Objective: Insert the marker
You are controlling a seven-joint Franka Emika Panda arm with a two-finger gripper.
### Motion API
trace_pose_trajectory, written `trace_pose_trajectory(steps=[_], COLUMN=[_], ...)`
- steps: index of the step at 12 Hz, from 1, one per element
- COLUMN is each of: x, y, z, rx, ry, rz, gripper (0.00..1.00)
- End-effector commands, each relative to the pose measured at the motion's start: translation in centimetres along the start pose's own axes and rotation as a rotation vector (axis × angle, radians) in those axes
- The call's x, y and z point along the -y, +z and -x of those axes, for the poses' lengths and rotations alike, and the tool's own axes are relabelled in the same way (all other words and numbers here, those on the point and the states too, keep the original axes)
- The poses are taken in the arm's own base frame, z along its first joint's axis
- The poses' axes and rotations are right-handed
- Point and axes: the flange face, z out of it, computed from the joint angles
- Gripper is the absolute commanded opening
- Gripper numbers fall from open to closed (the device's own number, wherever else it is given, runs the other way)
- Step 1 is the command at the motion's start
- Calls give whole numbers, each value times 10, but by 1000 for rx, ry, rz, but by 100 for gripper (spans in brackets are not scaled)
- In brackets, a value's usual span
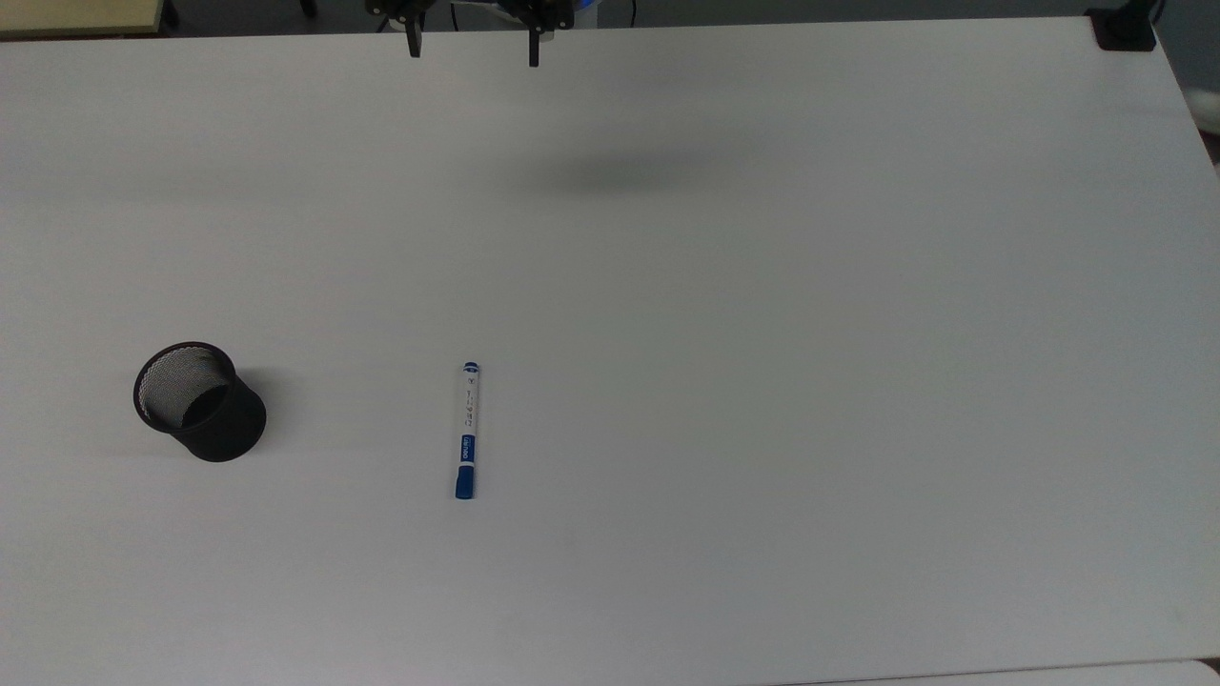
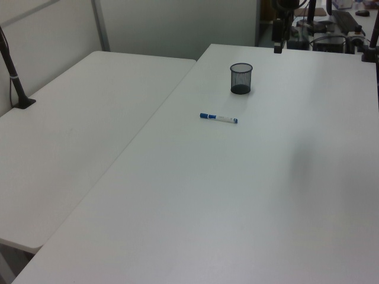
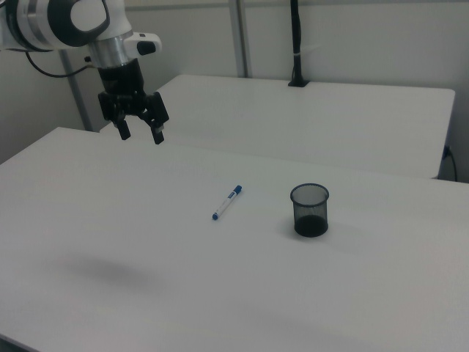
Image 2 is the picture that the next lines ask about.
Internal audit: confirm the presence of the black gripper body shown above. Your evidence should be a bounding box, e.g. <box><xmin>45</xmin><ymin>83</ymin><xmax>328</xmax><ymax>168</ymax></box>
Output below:
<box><xmin>272</xmin><ymin>18</ymin><xmax>283</xmax><ymax>43</ymax></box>

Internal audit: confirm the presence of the blue and white marker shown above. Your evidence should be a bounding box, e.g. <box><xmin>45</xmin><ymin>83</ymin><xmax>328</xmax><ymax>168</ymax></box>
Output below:
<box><xmin>199</xmin><ymin>112</ymin><xmax>239</xmax><ymax>125</ymax></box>

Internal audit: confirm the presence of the black monitor stand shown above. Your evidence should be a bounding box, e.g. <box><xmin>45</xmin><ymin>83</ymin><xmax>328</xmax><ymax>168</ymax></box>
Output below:
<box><xmin>297</xmin><ymin>0</ymin><xmax>336</xmax><ymax>34</ymax></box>

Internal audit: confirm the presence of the black mesh pen cup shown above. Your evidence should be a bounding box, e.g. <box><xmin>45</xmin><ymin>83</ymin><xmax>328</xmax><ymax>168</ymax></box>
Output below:
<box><xmin>229</xmin><ymin>62</ymin><xmax>254</xmax><ymax>95</ymax></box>

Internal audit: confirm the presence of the black electronics box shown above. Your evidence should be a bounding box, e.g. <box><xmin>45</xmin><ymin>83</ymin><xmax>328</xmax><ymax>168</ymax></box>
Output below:
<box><xmin>313</xmin><ymin>33</ymin><xmax>348</xmax><ymax>54</ymax></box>

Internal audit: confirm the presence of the black computer keyboard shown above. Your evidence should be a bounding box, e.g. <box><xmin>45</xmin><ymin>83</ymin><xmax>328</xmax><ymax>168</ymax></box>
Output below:
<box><xmin>333</xmin><ymin>10</ymin><xmax>359</xmax><ymax>34</ymax></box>

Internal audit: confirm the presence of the emergency stop button box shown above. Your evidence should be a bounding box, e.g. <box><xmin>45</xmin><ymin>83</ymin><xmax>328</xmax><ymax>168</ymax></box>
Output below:
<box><xmin>347</xmin><ymin>25</ymin><xmax>367</xmax><ymax>43</ymax></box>

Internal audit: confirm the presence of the white side table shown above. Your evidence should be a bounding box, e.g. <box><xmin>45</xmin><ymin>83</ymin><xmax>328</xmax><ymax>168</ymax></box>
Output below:
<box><xmin>0</xmin><ymin>50</ymin><xmax>198</xmax><ymax>254</ymax></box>

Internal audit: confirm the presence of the black camera stand clamp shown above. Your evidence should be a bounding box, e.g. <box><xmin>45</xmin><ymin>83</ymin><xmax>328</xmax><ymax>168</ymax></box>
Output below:
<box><xmin>359</xmin><ymin>0</ymin><xmax>379</xmax><ymax>63</ymax></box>

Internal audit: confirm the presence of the grey metal partition post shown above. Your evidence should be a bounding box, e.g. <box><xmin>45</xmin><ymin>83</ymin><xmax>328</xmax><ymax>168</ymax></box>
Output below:
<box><xmin>91</xmin><ymin>0</ymin><xmax>111</xmax><ymax>53</ymax></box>

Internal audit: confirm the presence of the black camera stand pole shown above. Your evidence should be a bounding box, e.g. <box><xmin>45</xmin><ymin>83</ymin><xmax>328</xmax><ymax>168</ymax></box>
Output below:
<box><xmin>0</xmin><ymin>25</ymin><xmax>37</xmax><ymax>109</ymax></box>

